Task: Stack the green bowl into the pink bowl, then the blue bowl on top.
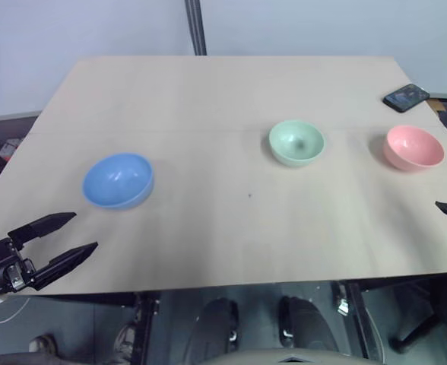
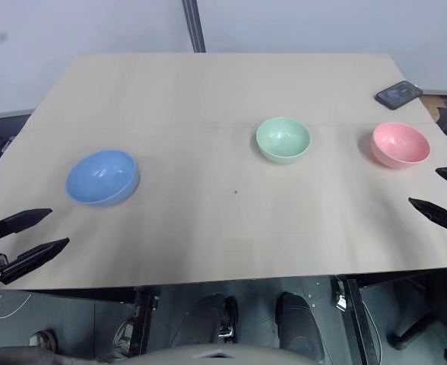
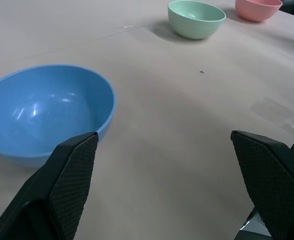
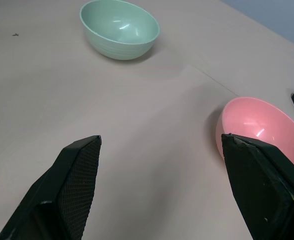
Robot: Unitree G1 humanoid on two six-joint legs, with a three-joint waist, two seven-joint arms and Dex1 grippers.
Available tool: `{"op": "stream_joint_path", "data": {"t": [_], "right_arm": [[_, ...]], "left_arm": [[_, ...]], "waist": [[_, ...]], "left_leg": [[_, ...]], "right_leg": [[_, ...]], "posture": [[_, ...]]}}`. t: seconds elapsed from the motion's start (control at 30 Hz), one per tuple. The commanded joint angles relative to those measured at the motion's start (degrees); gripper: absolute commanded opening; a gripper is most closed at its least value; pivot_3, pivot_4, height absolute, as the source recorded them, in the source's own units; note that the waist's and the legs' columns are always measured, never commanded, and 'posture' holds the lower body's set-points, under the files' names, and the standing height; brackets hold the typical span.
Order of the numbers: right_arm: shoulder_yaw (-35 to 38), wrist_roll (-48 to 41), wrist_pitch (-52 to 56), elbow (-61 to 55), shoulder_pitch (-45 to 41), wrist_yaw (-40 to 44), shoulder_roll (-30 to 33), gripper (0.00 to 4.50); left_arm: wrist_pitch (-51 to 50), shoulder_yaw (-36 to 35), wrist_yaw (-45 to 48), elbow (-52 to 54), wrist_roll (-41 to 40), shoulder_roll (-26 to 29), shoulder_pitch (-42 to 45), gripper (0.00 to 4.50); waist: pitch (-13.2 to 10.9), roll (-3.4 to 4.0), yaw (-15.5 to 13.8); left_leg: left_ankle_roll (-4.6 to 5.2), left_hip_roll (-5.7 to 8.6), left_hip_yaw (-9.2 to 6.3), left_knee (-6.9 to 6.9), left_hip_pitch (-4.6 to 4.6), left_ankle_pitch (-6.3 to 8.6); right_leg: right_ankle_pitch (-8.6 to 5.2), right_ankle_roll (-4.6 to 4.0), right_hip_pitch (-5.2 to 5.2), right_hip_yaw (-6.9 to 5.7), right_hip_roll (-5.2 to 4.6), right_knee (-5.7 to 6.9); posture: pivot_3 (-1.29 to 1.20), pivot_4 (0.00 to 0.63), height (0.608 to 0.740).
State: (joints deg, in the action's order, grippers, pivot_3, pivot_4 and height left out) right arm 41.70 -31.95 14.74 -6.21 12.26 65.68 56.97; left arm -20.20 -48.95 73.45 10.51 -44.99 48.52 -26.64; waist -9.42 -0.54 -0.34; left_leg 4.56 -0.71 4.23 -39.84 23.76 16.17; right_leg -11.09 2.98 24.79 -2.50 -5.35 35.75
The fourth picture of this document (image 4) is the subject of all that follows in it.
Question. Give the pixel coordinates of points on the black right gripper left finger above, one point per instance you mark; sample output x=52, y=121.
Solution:
x=69, y=190

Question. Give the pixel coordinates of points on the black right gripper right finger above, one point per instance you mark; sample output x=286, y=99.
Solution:
x=264, y=190

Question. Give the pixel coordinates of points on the pink bowl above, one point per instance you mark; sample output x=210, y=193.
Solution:
x=259, y=125

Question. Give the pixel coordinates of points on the green bowl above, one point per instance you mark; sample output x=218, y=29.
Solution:
x=122, y=35

